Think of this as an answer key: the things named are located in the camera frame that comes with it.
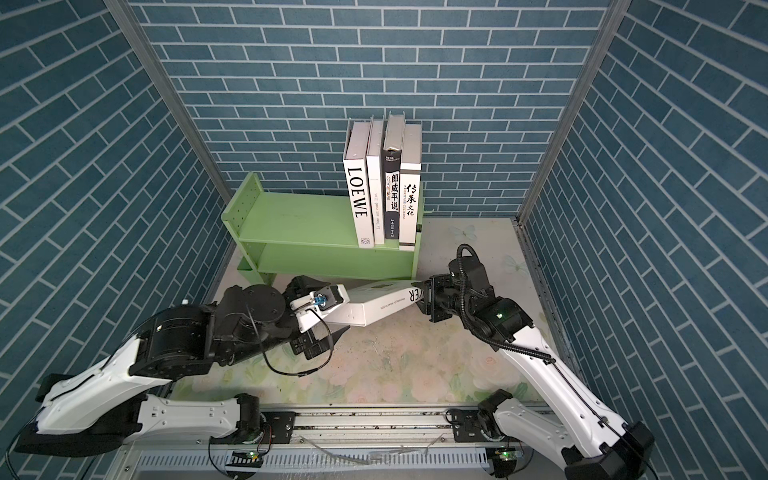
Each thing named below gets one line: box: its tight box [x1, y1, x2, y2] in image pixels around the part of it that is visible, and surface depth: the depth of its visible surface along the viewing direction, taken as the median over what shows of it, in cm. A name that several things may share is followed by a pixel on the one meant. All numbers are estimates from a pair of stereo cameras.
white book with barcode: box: [321, 280, 425, 327], surface depth 60 cm
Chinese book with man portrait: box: [382, 111, 406, 239], surface depth 66 cm
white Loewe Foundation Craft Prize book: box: [343, 121, 374, 249], surface depth 64 cm
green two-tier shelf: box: [221, 172, 425, 285], surface depth 88 cm
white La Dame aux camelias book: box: [366, 115, 385, 239], surface depth 64 cm
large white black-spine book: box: [399, 120, 423, 252], surface depth 64 cm
